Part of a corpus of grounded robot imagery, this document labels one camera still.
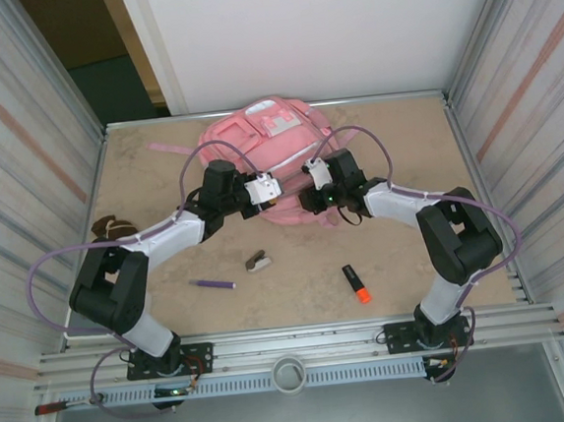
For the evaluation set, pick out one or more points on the pink backpack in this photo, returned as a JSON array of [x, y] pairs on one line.
[[276, 142]]

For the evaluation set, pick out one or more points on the small brown white stapler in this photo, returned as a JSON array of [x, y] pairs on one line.
[[257, 262]]

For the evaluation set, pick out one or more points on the black orange highlighter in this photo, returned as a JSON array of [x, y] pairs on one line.
[[355, 281]]

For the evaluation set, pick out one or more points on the purple pen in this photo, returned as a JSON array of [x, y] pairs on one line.
[[214, 283]]

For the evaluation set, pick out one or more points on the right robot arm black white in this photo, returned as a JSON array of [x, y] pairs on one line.
[[462, 239]]

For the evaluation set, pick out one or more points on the brown cloth bundle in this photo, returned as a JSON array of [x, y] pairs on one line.
[[110, 226]]

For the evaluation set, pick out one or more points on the grey round pipe fitting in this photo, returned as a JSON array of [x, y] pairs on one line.
[[287, 371]]

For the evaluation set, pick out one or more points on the white grey scale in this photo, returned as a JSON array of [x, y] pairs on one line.
[[83, 340]]

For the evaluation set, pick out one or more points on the corrugated metal side panel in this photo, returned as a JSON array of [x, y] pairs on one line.
[[541, 124], [14, 195]]

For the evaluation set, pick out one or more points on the grey metal sheet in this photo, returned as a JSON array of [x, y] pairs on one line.
[[300, 421]]

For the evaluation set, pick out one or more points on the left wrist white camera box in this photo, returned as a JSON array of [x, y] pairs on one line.
[[263, 189]]

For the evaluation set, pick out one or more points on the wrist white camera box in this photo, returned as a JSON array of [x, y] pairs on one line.
[[263, 189], [318, 174]]

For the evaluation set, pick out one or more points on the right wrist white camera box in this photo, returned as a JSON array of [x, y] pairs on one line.
[[318, 174]]

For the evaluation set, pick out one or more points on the aluminium mounting rail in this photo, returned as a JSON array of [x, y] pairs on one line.
[[293, 341]]

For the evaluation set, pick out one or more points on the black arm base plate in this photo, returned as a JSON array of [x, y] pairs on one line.
[[397, 339], [201, 358]]

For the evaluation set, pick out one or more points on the white door frame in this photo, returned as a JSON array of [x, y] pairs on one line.
[[149, 50]]

